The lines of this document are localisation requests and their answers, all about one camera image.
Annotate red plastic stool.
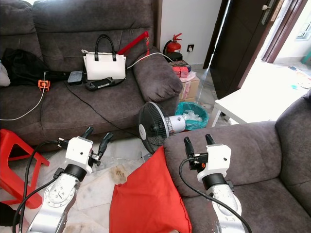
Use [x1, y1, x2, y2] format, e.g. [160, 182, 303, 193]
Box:
[0, 129, 50, 209]

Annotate brown wooden door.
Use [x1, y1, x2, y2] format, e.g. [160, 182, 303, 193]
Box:
[261, 0, 309, 64]

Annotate small orange gadget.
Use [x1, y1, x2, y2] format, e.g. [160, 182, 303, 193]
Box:
[37, 79, 52, 92]

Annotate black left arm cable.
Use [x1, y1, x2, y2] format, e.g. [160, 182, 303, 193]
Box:
[11, 138, 71, 233]

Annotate black cloth bag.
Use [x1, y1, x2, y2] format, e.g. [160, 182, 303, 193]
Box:
[2, 49, 73, 87]

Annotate dark brown three-seat sofa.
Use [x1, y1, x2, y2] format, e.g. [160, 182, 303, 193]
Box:
[0, 0, 183, 146]

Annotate teal waste bin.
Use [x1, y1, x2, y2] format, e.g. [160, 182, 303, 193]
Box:
[175, 101, 209, 132]

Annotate white table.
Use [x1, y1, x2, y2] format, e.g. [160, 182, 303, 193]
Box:
[213, 87, 311, 128]

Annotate dark grey box device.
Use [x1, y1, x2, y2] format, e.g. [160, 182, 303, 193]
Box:
[68, 70, 84, 85]

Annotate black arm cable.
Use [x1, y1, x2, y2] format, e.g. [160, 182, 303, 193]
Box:
[177, 154, 253, 233]
[11, 138, 71, 233]

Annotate dark door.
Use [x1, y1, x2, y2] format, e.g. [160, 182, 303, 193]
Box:
[203, 0, 285, 100]

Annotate white crumpled plastic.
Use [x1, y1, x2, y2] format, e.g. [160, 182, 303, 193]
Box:
[181, 109, 206, 123]

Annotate thin black cable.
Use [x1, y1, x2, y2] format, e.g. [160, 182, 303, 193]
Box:
[67, 85, 141, 139]

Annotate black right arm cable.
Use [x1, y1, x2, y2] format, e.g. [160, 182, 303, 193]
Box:
[177, 154, 253, 233]

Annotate dark brown two-seat sofa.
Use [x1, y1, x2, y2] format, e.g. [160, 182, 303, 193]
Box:
[163, 95, 311, 233]

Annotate red packets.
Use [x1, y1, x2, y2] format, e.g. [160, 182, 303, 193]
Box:
[171, 65, 191, 78]

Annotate grey white cloth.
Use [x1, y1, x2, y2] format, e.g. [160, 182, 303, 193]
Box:
[0, 62, 11, 88]

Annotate white cable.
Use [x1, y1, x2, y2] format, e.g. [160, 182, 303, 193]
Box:
[0, 72, 48, 121]
[125, 51, 173, 69]

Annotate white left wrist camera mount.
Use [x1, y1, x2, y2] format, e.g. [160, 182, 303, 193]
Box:
[65, 136, 94, 170]

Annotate person black trouser leg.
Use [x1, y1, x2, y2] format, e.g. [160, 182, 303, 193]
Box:
[0, 203, 21, 227]

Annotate black fan white motor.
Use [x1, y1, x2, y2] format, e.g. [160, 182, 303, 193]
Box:
[138, 101, 186, 155]

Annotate black flat device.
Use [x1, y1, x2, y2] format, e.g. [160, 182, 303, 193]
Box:
[84, 78, 124, 92]

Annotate red fire extinguisher with hose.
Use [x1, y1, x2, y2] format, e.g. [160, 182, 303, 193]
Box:
[163, 33, 183, 61]

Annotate red pillow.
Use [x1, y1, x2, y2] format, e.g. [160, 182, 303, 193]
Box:
[109, 145, 192, 233]

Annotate cardboard box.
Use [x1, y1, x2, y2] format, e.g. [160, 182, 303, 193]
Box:
[180, 75, 201, 101]

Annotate white handbag black handles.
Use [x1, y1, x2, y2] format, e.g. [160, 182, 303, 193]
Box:
[82, 34, 127, 81]

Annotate red bar tool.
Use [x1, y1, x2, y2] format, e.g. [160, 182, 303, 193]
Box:
[117, 31, 150, 55]

